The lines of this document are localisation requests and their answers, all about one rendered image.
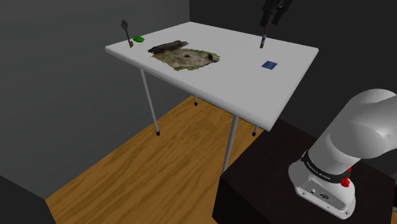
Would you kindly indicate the dark brown flat slab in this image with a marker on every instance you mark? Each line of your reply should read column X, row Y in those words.
column 167, row 46

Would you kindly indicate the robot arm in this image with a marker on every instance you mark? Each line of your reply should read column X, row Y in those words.
column 350, row 136

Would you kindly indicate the mossy green-brown flat rock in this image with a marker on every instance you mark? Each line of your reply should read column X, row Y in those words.
column 186, row 59

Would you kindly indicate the small green flat object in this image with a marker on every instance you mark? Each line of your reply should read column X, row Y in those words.
column 139, row 39

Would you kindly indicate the blue square card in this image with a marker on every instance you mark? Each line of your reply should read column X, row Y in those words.
column 269, row 65

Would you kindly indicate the white table with metal legs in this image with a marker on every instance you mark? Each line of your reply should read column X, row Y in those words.
column 242, row 90

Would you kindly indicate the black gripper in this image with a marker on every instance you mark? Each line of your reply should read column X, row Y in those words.
column 274, row 9

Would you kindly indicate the dark pen with blue band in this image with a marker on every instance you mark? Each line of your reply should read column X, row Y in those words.
column 263, row 38

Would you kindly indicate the dark robot stand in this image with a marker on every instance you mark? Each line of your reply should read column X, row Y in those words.
column 257, row 189

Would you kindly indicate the ornate bronze key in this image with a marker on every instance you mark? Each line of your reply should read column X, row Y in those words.
column 127, row 35

